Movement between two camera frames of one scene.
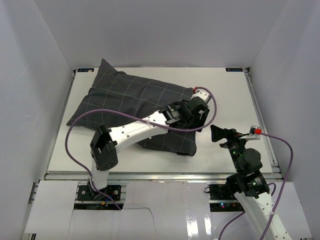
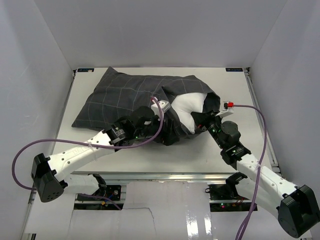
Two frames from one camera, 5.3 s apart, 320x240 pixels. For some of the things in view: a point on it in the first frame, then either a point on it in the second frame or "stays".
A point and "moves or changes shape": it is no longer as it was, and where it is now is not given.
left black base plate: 84,193 stays
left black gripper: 200,122 → 169,136
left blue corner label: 89,70 stays
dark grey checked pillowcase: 138,96 moves or changes shape
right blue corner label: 234,69 stays
